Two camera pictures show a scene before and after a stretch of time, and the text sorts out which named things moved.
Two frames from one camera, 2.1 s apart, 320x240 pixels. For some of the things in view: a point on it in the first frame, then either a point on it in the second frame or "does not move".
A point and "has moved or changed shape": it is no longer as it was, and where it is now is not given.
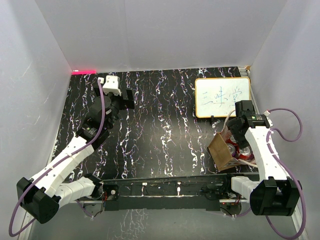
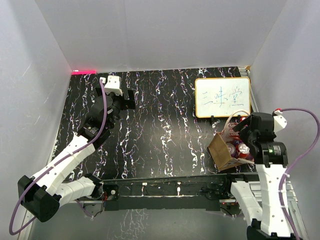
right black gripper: [242, 141] -> [243, 133]
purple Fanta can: [232, 149] does not move
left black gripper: [128, 103] does not move
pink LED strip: [88, 72] does not move
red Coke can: [232, 140] has moved or changed shape
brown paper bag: [221, 154] does not move
